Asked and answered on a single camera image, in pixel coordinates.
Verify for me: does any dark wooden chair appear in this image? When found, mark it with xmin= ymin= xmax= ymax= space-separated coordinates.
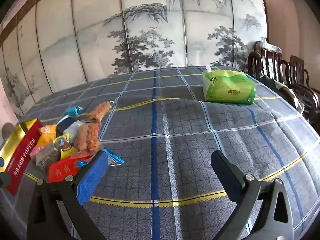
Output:
xmin=247 ymin=41 xmax=304 ymax=110
xmin=280 ymin=55 xmax=320 ymax=130

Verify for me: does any blue plaid tablecloth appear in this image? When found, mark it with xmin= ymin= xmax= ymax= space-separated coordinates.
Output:
xmin=0 ymin=66 xmax=320 ymax=240

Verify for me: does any red tin box gold interior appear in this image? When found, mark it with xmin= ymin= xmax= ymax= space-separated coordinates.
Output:
xmin=0 ymin=119 xmax=43 ymax=196

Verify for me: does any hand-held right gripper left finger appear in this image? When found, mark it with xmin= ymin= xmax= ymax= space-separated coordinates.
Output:
xmin=27 ymin=150 xmax=109 ymax=240

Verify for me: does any clear bag of orange snacks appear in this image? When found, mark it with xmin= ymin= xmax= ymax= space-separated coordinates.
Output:
xmin=84 ymin=101 xmax=113 ymax=122
xmin=74 ymin=122 xmax=103 ymax=153

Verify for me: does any green tissue pack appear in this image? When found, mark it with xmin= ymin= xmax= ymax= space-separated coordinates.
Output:
xmin=201 ymin=65 xmax=257 ymax=105

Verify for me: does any red snack packet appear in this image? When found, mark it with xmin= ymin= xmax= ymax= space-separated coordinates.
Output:
xmin=47 ymin=154 xmax=93 ymax=183

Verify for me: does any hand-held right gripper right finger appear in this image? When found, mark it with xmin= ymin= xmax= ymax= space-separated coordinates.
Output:
xmin=211 ymin=150 xmax=295 ymax=240

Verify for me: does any orange snack packet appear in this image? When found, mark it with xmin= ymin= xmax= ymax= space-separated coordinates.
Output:
xmin=37 ymin=124 xmax=57 ymax=147

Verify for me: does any yellow snack packet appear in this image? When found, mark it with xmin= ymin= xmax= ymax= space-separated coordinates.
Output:
xmin=51 ymin=133 xmax=78 ymax=160

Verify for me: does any round stone disc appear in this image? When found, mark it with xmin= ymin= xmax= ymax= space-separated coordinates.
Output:
xmin=1 ymin=122 xmax=15 ymax=140

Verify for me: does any navy and white packet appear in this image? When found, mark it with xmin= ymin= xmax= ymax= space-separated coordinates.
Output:
xmin=55 ymin=119 xmax=84 ymax=143

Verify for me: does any pink floral packet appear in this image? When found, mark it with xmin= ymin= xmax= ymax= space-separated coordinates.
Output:
xmin=29 ymin=145 xmax=48 ymax=159

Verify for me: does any landscape painted folding screen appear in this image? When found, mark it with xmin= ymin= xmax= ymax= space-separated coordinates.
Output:
xmin=0 ymin=0 xmax=269 ymax=120

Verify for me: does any brown grain packet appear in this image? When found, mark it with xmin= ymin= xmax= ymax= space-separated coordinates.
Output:
xmin=35 ymin=141 xmax=60 ymax=171

